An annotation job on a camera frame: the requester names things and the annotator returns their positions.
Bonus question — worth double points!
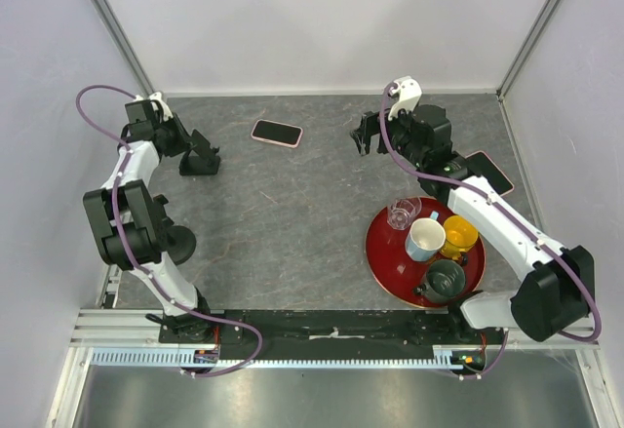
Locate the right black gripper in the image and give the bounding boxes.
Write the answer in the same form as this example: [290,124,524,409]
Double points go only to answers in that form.
[350,101,426,168]

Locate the black folding phone stand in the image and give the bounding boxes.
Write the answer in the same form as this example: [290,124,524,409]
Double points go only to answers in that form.
[178,130,221,176]

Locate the pink case smartphone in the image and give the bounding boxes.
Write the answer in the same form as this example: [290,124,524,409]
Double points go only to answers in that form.
[467,150,514,196]
[251,119,303,148]

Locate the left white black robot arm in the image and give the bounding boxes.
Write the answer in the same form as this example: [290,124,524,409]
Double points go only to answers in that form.
[83,93,220,343]

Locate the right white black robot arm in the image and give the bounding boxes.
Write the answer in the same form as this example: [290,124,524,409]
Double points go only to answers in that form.
[350,105,603,344]

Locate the black round base phone holder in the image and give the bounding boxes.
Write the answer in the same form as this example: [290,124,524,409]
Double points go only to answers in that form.
[152,194,197,265]

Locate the clear glass cup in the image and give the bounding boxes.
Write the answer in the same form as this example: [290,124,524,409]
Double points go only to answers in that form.
[387,197,422,231]

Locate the light blue white mug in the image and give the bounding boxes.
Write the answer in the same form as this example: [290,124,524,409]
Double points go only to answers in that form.
[405,212,447,262]

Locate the yellow cup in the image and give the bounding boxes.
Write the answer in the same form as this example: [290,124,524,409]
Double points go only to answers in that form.
[440,215,479,260]

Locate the red round tray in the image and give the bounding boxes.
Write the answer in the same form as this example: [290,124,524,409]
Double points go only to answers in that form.
[365,207,487,309]

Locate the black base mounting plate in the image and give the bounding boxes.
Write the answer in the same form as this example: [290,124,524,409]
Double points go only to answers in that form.
[150,309,503,361]

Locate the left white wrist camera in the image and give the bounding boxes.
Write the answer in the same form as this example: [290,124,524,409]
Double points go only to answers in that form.
[148,92,173,122]

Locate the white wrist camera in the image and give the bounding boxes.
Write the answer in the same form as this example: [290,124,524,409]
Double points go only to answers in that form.
[388,76,423,121]
[148,92,173,122]

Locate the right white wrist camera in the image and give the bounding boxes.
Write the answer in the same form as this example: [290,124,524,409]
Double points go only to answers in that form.
[388,76,423,121]

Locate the left aluminium corner post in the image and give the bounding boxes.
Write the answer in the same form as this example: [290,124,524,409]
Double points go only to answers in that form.
[90,0,156,94]

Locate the aluminium corner post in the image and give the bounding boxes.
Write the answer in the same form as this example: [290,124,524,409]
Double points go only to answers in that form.
[90,0,156,94]
[495,0,586,100]

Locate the aluminium frame front rail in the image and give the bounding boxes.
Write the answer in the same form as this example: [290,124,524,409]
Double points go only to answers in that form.
[69,309,600,350]

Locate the slotted cable duct rail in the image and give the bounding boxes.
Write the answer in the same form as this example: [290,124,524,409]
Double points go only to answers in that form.
[90,344,484,369]

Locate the right aluminium corner post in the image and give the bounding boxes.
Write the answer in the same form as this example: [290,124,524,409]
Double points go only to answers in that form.
[495,0,586,100]

